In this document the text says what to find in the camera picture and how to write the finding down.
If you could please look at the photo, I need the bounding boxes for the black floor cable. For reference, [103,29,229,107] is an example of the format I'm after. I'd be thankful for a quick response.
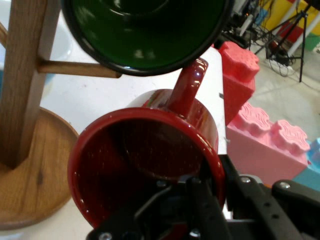
[259,48,302,77]

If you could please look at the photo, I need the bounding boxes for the red enamel mug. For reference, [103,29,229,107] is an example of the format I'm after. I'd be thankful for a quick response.
[67,57,227,230]

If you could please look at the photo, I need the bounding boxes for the dark electronic equipment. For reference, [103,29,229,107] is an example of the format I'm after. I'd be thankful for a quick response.
[221,0,258,49]

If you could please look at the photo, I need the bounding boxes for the wooden mug tree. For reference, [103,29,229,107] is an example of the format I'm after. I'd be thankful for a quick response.
[0,0,123,231]

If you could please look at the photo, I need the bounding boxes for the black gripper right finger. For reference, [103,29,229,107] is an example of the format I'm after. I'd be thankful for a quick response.
[219,154,320,240]

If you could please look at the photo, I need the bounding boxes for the green enamel mug with lettering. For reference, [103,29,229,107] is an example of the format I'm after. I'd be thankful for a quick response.
[61,0,235,77]

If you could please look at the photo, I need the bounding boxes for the teal foam building block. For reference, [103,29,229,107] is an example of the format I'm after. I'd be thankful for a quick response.
[291,136,320,192]

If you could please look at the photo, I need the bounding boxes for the green foam building block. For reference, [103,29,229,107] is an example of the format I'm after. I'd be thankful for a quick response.
[303,32,320,51]

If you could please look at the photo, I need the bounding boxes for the red foam building block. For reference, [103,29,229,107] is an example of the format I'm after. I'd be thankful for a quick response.
[216,41,260,126]
[226,101,311,186]

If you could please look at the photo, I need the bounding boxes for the yellow foam building block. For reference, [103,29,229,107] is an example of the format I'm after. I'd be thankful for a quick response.
[259,0,320,38]

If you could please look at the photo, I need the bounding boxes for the black tripod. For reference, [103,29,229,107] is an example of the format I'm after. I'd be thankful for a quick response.
[252,0,320,83]

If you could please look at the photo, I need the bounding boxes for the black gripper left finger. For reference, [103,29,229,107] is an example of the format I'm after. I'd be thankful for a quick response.
[87,174,234,240]

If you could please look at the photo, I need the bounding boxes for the blue and white bowl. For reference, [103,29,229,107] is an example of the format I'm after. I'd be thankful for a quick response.
[0,0,74,101]

